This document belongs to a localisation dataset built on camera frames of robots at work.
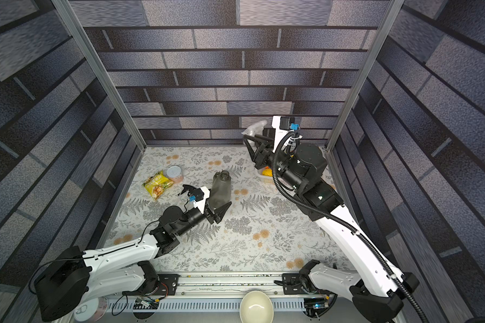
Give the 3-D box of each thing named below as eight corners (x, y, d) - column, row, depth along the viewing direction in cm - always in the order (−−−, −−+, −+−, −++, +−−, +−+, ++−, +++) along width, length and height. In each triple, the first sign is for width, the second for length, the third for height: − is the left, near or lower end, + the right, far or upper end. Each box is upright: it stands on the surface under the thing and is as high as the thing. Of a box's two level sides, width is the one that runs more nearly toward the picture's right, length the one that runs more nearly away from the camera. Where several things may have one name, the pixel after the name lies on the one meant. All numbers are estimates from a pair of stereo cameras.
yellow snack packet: (144, 188, 104) (140, 183, 100) (164, 175, 109) (161, 169, 106) (154, 200, 99) (151, 196, 95) (175, 186, 105) (172, 181, 101)
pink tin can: (167, 184, 105) (164, 178, 101) (171, 172, 110) (168, 165, 106) (182, 184, 105) (179, 178, 101) (185, 172, 110) (182, 165, 106)
